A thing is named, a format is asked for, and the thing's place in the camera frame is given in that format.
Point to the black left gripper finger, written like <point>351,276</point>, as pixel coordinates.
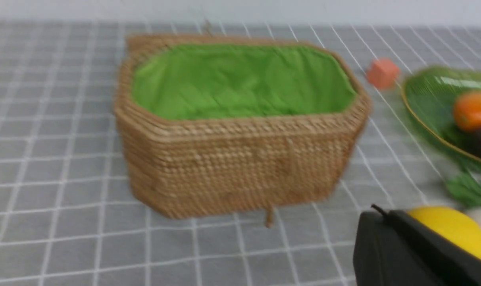
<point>394,249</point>

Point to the orange toy carrot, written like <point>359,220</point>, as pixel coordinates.
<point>465,189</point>

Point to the orange yellow toy mango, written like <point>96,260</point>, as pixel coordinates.
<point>467,111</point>

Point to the yellow toy lemon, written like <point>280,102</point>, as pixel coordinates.
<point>451,224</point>

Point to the green glass leaf plate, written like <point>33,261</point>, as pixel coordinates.
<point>429,96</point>

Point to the orange foam cube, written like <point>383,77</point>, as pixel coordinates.
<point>383,73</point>

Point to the woven rattan basket green lining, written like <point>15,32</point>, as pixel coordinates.
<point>212,167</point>

